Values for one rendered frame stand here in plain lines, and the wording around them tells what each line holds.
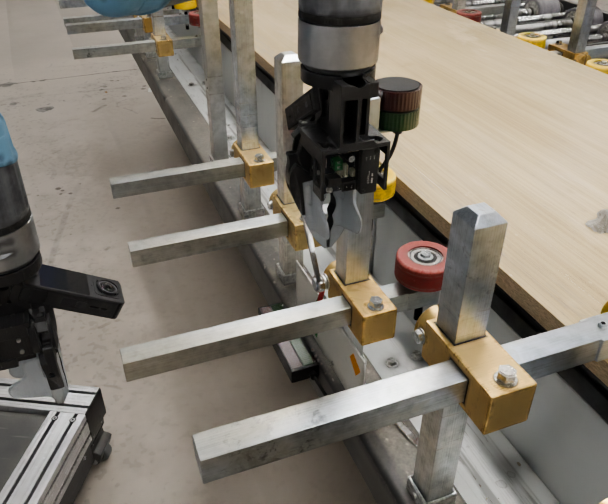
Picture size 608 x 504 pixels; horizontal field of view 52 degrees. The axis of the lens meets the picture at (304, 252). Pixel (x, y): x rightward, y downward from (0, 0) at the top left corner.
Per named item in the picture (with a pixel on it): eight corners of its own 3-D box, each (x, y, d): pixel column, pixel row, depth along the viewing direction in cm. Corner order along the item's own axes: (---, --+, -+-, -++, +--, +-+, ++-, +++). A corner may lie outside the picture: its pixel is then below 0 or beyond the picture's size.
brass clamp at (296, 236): (292, 252, 103) (291, 226, 100) (266, 214, 113) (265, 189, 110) (326, 245, 105) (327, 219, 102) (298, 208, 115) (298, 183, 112)
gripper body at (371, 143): (317, 208, 61) (320, 86, 54) (288, 170, 67) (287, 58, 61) (388, 195, 63) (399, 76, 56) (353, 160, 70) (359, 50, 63)
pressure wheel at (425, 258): (406, 341, 88) (414, 274, 81) (380, 308, 94) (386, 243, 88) (456, 328, 90) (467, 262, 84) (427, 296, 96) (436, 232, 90)
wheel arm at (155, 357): (127, 388, 77) (122, 362, 74) (124, 370, 79) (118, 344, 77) (437, 308, 90) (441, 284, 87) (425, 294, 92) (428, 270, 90)
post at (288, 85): (286, 312, 119) (281, 57, 92) (280, 301, 122) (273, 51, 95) (303, 308, 120) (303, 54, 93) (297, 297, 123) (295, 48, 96)
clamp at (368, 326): (361, 347, 83) (363, 317, 80) (322, 289, 94) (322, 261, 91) (398, 336, 85) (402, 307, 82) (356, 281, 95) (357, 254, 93)
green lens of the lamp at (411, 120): (383, 134, 74) (384, 116, 73) (361, 117, 79) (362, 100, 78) (427, 127, 76) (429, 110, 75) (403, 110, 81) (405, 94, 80)
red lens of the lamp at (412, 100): (385, 114, 73) (386, 96, 72) (362, 97, 78) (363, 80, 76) (430, 107, 75) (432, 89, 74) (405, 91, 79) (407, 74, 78)
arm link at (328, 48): (286, 10, 59) (366, 4, 61) (286, 60, 61) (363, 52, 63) (315, 30, 53) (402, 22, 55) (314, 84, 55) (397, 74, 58)
